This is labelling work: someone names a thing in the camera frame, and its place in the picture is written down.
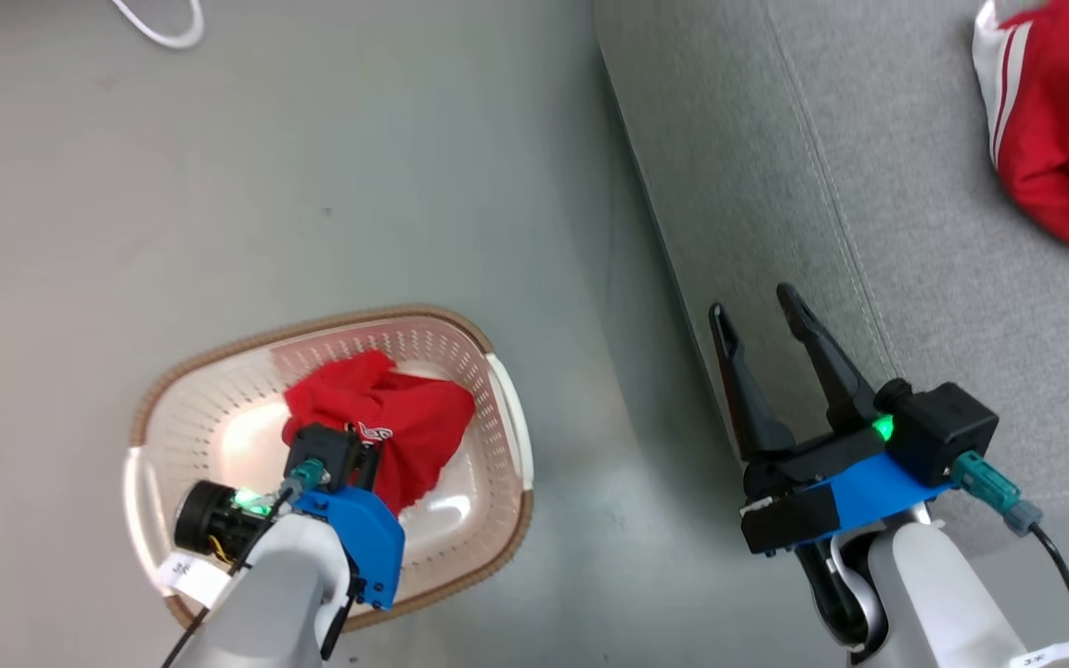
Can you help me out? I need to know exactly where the grey fabric sofa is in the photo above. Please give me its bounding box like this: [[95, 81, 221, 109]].
[[592, 0, 1069, 558]]

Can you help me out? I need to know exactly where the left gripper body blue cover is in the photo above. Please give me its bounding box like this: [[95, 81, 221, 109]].
[[172, 479, 406, 611]]

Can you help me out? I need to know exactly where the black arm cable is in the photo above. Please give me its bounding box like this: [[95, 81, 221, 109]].
[[161, 478, 299, 668], [950, 451, 1069, 668]]

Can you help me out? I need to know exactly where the white laundry basket brown rim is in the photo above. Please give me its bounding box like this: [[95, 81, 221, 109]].
[[122, 303, 536, 634]]

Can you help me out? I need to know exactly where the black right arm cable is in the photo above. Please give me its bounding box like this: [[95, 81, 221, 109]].
[[950, 451, 1069, 668]]

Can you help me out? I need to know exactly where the red garment with print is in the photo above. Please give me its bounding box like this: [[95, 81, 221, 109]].
[[281, 349, 478, 515]]

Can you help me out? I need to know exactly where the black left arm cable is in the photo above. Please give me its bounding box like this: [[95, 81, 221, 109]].
[[161, 478, 299, 668]]

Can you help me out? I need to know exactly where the red white striped garment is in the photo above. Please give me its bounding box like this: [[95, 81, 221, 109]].
[[972, 0, 1069, 261]]

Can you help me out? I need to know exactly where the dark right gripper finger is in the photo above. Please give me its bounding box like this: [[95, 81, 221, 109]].
[[708, 302, 797, 463], [776, 283, 879, 431]]

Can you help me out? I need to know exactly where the coiled white cable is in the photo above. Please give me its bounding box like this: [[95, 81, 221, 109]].
[[110, 0, 207, 50]]

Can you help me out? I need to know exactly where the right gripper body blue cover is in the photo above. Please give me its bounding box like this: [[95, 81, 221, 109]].
[[739, 417, 955, 558]]

